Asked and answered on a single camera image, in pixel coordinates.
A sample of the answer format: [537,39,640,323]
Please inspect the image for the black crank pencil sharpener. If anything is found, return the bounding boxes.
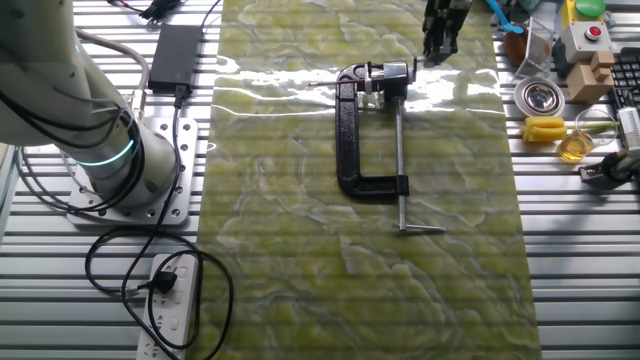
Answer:
[363,55,427,105]

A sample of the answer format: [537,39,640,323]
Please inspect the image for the white power strip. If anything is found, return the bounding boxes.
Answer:
[135,252,201,360]

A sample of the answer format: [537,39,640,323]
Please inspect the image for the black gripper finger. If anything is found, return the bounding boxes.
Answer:
[435,27,460,67]
[422,27,441,60]

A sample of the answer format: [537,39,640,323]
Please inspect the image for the black keyboard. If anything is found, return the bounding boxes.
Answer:
[609,47,640,109]

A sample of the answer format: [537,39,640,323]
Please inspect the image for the thick grey robot cable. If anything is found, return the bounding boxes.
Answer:
[74,28,151,121]

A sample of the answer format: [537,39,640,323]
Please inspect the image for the small grey camera stand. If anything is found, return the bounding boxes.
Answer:
[578,148,640,191]

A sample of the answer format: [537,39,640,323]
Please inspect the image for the black power adapter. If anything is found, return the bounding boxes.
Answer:
[147,23,204,96]

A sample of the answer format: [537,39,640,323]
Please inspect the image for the silver depth camera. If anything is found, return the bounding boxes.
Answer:
[616,106,640,159]

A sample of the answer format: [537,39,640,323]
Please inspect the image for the black bundled adapter cable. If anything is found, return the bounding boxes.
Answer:
[107,0,222,26]

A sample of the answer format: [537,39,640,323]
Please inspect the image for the clear mesh container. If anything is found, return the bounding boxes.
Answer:
[514,17,555,81]

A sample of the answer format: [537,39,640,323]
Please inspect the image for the black C-clamp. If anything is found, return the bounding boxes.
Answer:
[334,62,448,234]

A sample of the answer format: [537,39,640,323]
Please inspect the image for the black power cord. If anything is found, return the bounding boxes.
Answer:
[83,92,236,360]

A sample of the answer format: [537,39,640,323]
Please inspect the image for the red emergency stop box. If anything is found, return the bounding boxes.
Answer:
[558,20,614,64]

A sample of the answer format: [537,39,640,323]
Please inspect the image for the green marble pattern mat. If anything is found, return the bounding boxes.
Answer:
[192,0,544,360]

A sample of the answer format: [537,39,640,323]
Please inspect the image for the yellow sponge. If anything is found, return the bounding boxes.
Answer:
[521,114,569,144]

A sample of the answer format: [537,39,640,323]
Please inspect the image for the blue plastic item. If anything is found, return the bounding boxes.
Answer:
[483,0,525,36]

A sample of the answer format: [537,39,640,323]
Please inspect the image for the glass beaker yellow liquid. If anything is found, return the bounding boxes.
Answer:
[556,108,619,164]

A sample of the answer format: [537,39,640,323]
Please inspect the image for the white tape roll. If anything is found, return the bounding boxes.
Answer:
[513,75,567,118]

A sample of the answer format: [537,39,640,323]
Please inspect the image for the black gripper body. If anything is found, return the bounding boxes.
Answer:
[423,0,474,37]

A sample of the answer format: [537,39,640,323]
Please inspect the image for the yellow box green button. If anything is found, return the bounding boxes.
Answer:
[561,0,609,31]

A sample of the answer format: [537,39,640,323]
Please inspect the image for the wooden blocks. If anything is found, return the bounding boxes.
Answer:
[566,49,617,104]

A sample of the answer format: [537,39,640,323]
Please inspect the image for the brown round object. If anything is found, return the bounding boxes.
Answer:
[503,28,527,69]

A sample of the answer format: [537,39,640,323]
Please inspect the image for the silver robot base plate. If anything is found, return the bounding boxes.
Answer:
[67,117,199,227]

